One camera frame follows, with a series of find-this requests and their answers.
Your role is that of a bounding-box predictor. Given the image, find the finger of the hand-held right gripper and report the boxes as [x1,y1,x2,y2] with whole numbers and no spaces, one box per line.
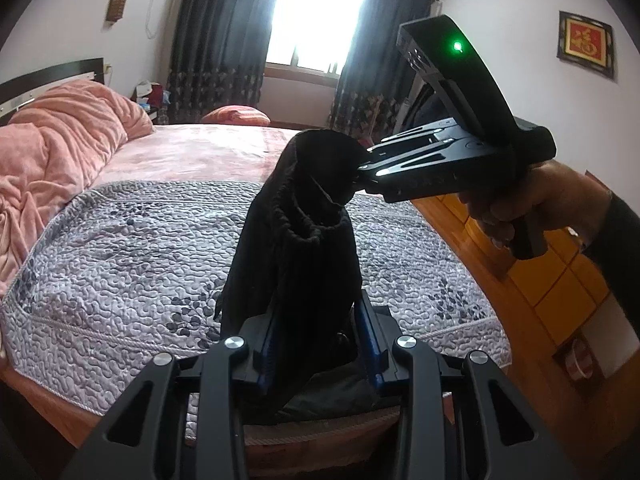
[356,146,502,205]
[366,116,499,164]

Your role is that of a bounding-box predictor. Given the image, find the bed with pink sheet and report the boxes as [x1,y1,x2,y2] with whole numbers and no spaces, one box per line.
[0,122,513,461]

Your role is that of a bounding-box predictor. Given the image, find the dark patterned curtain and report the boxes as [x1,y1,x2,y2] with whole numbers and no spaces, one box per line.
[327,0,441,136]
[167,0,273,126]

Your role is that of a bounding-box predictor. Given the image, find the pink pillow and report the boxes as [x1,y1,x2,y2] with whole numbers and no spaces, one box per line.
[201,105,272,127]

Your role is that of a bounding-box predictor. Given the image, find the person's right hand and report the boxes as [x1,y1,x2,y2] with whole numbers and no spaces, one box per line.
[459,160,615,251]

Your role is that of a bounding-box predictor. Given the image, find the black quilted pants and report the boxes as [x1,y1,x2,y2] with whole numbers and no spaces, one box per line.
[214,129,403,427]

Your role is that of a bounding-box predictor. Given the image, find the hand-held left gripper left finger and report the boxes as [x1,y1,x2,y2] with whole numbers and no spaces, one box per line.
[60,305,281,480]

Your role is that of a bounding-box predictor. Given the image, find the bright window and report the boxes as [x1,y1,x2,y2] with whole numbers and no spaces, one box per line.
[262,0,373,73]

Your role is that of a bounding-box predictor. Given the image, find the person's right forearm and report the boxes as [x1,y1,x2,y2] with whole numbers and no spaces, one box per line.
[582,190,640,346]

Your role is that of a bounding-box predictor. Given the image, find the framed red gold picture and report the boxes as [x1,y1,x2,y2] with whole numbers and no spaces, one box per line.
[557,10,616,79]

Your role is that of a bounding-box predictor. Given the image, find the pink fleece blanket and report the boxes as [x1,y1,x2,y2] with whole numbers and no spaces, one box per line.
[0,80,156,301]

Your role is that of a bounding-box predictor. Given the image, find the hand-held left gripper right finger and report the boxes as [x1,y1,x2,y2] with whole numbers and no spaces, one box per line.
[355,292,576,480]

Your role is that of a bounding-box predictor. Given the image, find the grey quilted bedspread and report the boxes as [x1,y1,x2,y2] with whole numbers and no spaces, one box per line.
[0,180,513,453]

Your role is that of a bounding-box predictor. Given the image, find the dark wooden headboard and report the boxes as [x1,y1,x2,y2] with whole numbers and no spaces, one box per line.
[0,57,106,126]

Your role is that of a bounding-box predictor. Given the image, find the red and white bowl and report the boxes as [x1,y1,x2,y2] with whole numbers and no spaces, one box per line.
[564,337,597,382]

